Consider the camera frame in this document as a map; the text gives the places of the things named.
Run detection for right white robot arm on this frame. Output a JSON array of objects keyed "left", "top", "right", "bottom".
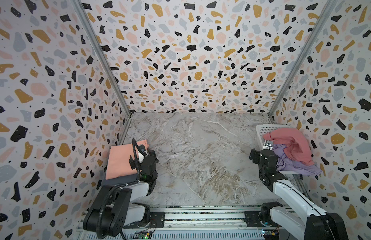
[{"left": 249, "top": 149, "right": 348, "bottom": 240}]

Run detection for right green circuit board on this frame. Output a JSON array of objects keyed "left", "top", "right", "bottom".
[{"left": 262, "top": 230, "right": 279, "bottom": 240}]

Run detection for aluminium corner post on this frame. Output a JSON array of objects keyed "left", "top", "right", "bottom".
[
  {"left": 69, "top": 0, "right": 132, "bottom": 118},
  {"left": 268, "top": 0, "right": 338, "bottom": 123}
]

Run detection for left green circuit board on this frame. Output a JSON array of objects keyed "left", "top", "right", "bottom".
[{"left": 132, "top": 232, "right": 152, "bottom": 240}]

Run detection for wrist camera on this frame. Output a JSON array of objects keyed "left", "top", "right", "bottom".
[
  {"left": 137, "top": 151, "right": 148, "bottom": 163},
  {"left": 263, "top": 141, "right": 274, "bottom": 151}
]

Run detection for lavender t-shirt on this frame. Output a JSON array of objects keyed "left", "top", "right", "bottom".
[{"left": 273, "top": 144, "right": 323, "bottom": 176}]

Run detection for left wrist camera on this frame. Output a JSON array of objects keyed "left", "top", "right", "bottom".
[{"left": 137, "top": 151, "right": 148, "bottom": 163}]

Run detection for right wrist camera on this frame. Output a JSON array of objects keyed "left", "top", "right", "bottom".
[{"left": 263, "top": 141, "right": 274, "bottom": 151}]

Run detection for right aluminium corner post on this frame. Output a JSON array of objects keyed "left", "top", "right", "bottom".
[{"left": 268, "top": 0, "right": 338, "bottom": 123}]

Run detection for left aluminium corner post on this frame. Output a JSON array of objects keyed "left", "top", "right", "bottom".
[{"left": 69, "top": 0, "right": 132, "bottom": 118}]

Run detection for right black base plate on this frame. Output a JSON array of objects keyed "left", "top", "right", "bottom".
[{"left": 244, "top": 211, "right": 263, "bottom": 228}]

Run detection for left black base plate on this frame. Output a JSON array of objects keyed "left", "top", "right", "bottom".
[{"left": 143, "top": 212, "right": 165, "bottom": 229}]

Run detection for dark pink t-shirt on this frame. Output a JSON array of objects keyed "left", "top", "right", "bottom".
[{"left": 263, "top": 128, "right": 314, "bottom": 166}]

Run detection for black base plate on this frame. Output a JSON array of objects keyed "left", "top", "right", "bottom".
[
  {"left": 143, "top": 212, "right": 165, "bottom": 229},
  {"left": 244, "top": 211, "right": 263, "bottom": 228}
]

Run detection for green circuit board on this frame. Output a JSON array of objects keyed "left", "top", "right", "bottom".
[
  {"left": 262, "top": 230, "right": 279, "bottom": 240},
  {"left": 132, "top": 232, "right": 152, "bottom": 240}
]

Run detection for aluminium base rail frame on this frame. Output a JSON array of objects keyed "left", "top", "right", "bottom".
[{"left": 74, "top": 205, "right": 333, "bottom": 240}]

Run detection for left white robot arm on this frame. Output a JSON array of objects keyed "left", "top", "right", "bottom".
[{"left": 82, "top": 149, "right": 158, "bottom": 239}]

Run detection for peach graphic t-shirt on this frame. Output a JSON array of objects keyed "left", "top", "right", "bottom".
[{"left": 105, "top": 144, "right": 137, "bottom": 180}]

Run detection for white plastic laundry basket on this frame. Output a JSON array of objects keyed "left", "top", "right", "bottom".
[{"left": 255, "top": 124, "right": 303, "bottom": 175}]

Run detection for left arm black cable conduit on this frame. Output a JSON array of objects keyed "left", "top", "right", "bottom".
[{"left": 95, "top": 137, "right": 148, "bottom": 240}]

